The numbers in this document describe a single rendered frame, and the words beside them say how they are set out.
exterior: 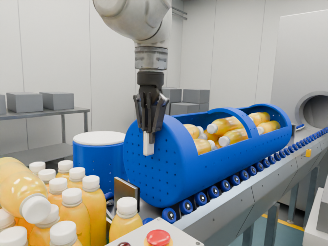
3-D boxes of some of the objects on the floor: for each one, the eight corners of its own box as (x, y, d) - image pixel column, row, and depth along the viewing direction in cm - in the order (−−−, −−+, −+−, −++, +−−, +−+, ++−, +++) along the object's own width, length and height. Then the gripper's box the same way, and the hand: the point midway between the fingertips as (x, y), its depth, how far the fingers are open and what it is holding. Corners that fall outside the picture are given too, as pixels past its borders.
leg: (310, 229, 223) (320, 166, 212) (308, 232, 219) (318, 168, 208) (303, 226, 227) (313, 164, 216) (301, 229, 223) (311, 166, 212)
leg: (294, 222, 233) (303, 162, 222) (292, 225, 229) (301, 163, 218) (288, 220, 237) (296, 160, 226) (285, 222, 233) (294, 161, 222)
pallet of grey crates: (206, 147, 489) (210, 89, 468) (185, 156, 427) (189, 90, 406) (161, 137, 562) (163, 87, 540) (137, 143, 499) (138, 87, 478)
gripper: (125, 70, 67) (124, 151, 71) (157, 70, 58) (154, 163, 62) (145, 71, 72) (144, 147, 76) (177, 71, 63) (174, 157, 67)
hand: (149, 142), depth 68 cm, fingers closed, pressing on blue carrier
